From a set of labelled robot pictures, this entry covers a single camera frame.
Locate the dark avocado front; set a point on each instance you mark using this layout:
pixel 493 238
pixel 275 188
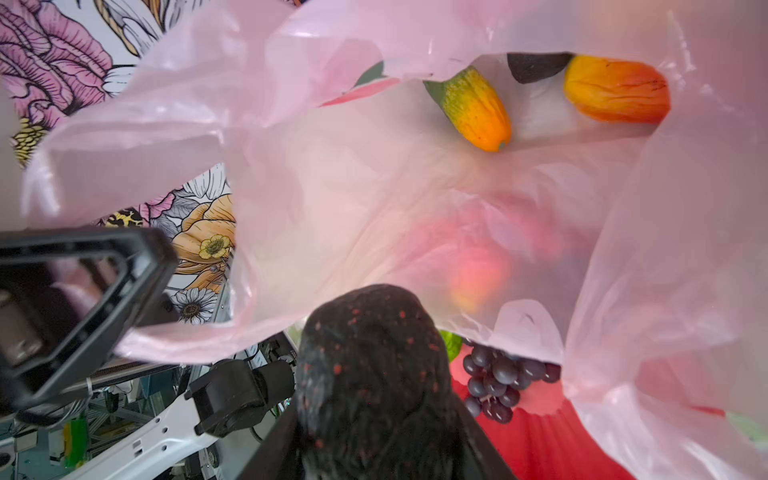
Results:
pixel 373 390

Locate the dark avocado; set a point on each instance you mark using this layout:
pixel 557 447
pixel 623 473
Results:
pixel 373 390
pixel 530 68

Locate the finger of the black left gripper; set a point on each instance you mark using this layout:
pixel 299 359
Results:
pixel 68 297

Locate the green spiky round fruit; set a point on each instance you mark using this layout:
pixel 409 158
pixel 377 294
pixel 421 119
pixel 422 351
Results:
pixel 453 344

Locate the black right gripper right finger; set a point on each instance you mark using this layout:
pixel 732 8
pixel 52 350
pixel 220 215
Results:
pixel 479 458

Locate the red chili pepper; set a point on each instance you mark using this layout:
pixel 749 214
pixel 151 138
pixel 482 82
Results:
pixel 613 90

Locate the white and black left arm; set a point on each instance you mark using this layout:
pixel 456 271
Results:
pixel 234 395

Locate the red yellow peach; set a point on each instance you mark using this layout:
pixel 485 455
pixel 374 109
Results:
pixel 478 275

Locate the pink plastic bag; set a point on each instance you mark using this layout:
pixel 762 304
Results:
pixel 637 251

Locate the red flower-shaped plate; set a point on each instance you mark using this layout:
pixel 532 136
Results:
pixel 555 446

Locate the dark grape bunch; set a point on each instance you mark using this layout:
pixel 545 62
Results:
pixel 500 384

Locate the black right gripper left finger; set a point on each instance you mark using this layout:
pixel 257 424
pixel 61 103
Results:
pixel 278 456

